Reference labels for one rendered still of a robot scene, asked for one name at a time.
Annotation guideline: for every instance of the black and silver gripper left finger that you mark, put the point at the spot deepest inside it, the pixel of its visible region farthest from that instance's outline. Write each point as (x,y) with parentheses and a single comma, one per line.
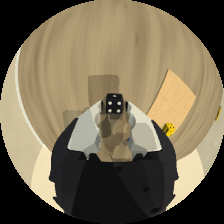
(78,140)

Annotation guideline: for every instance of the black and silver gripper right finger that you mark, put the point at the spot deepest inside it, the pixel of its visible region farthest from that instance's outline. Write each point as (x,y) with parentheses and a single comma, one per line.
(148,138)

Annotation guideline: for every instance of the black die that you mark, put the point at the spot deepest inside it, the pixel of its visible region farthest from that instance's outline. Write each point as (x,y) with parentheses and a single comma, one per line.
(114,103)

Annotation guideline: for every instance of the tan square mat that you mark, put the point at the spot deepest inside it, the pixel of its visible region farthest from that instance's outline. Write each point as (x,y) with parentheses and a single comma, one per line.
(172,102)

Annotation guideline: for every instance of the yellow die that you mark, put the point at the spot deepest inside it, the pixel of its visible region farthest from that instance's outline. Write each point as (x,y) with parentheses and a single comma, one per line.
(168,129)

